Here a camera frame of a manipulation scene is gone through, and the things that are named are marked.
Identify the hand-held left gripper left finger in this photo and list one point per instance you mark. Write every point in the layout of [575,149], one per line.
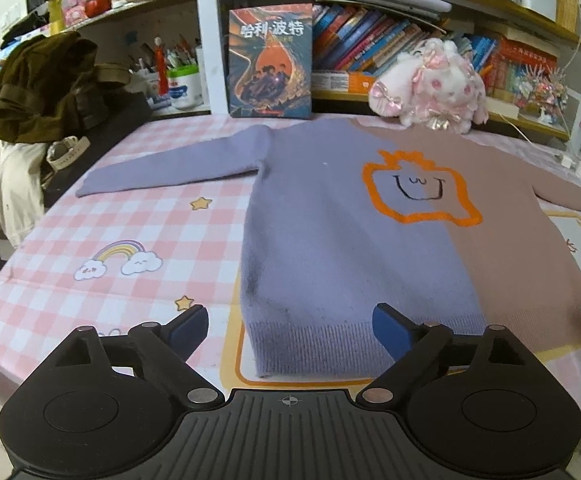
[190,328]

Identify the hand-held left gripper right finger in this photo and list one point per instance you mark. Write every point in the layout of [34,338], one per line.
[389,329]

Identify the purple and pink sweater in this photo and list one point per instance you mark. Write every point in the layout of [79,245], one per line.
[320,240]

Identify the pink checked table cover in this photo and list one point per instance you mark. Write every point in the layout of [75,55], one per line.
[145,210]

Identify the white charger plug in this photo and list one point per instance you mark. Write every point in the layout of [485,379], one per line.
[569,160]

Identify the beige wrist watch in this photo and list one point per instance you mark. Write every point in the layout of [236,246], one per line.
[66,152]

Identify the black chair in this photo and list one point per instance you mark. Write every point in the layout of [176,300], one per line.
[115,125]

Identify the colourful flower ornament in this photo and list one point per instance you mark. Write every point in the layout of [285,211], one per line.
[545,92]

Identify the beige cloth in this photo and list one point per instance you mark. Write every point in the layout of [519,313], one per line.
[5,195]

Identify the white pen holder cup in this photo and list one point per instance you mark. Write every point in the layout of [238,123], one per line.
[184,87]

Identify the white and pink plush toy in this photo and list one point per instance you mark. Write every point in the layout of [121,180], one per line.
[435,85]

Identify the orange and white box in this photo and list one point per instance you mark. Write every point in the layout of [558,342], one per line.
[343,81]

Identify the illustrated dark book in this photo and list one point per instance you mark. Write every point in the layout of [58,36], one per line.
[269,60]

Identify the olive green jacket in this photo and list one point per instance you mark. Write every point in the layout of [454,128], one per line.
[45,85]

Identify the row of colourful books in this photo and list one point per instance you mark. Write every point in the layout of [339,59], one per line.
[370,40]

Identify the wooden bookshelf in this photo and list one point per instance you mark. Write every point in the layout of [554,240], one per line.
[210,35]

